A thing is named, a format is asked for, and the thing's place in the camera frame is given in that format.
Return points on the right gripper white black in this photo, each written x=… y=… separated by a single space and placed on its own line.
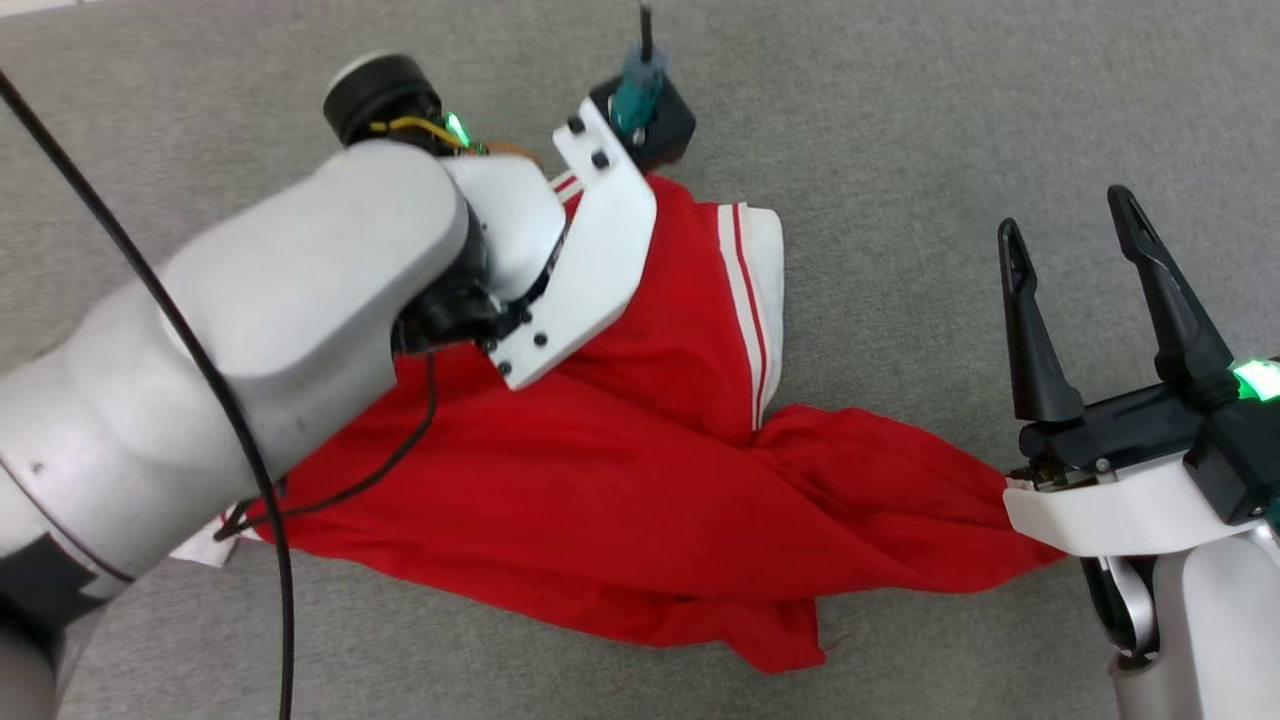
x=1130 y=500

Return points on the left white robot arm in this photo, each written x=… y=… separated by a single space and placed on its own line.
x=300 y=290

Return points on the red and white shirt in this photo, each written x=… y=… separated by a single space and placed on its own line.
x=650 y=480

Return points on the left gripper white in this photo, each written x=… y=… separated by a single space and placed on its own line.
x=600 y=260

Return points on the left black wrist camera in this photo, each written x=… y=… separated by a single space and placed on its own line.
x=660 y=125

